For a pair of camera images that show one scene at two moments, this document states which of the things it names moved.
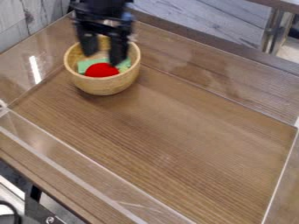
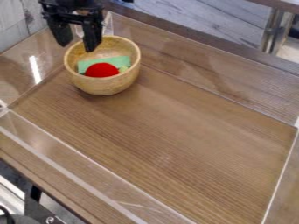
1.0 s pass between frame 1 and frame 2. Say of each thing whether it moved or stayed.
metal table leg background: stayed
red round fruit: stayed
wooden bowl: stayed
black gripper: moved
